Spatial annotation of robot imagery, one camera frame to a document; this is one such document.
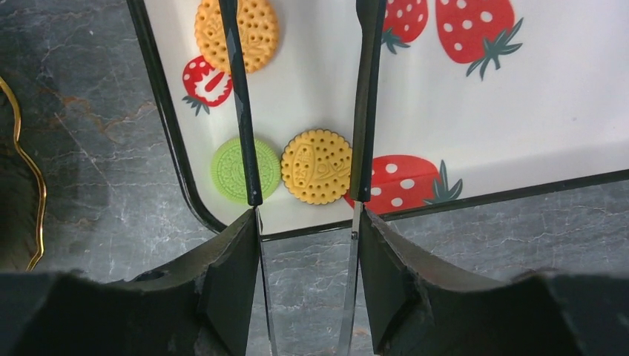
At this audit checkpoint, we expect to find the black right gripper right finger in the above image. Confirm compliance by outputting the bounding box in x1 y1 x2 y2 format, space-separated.
337 1 628 355

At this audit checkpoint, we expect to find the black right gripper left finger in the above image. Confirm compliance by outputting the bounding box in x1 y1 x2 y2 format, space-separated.
1 1 264 355

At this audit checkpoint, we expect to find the orange toy macaron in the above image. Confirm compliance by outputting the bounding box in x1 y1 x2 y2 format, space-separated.
280 129 352 205
194 0 280 73

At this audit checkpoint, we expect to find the three-tier black gold cake stand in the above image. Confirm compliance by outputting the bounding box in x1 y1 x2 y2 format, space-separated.
1 79 47 272

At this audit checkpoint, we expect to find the green toy macaron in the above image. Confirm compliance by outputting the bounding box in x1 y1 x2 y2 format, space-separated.
210 138 281 204

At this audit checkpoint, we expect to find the cream strawberry serving tray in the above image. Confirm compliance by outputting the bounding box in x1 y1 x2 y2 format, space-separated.
128 1 628 232

